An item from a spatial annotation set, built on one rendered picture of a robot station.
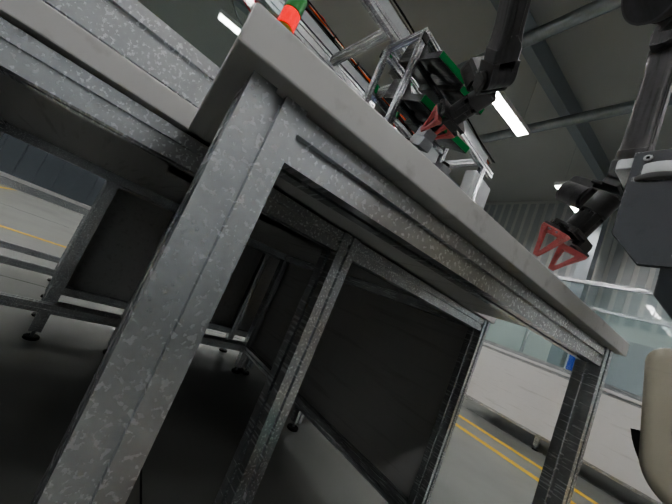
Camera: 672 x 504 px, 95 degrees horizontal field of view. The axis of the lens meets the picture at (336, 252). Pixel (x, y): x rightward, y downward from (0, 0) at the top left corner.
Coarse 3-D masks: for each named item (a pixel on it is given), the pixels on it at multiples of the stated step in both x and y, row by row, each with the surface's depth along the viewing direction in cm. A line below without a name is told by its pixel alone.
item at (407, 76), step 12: (420, 36) 105; (432, 36) 107; (420, 48) 104; (432, 48) 109; (384, 60) 117; (396, 60) 121; (408, 72) 102; (372, 84) 115; (396, 96) 101; (396, 108) 101; (444, 156) 122
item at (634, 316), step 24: (576, 288) 366; (600, 288) 348; (600, 312) 340; (624, 312) 324; (648, 312) 310; (504, 336) 406; (528, 336) 385; (624, 336) 317; (648, 336) 304; (552, 360) 356; (624, 360) 310; (624, 384) 303
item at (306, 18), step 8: (384, 0) 152; (384, 8) 153; (392, 8) 156; (304, 16) 180; (392, 16) 157; (312, 24) 184; (400, 24) 162; (312, 32) 185; (320, 32) 188; (400, 32) 162; (408, 32) 166; (320, 40) 189; (328, 40) 192; (328, 48) 193; (336, 48) 197; (344, 64) 202; (352, 72) 207; (360, 80) 213; (464, 128) 214; (472, 136) 221; (480, 144) 230; (480, 152) 232
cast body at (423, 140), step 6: (420, 126) 96; (420, 132) 94; (426, 132) 93; (432, 132) 93; (414, 138) 96; (420, 138) 93; (426, 138) 92; (432, 138) 94; (414, 144) 95; (420, 144) 92; (426, 144) 93; (432, 144) 94; (420, 150) 97; (426, 150) 94
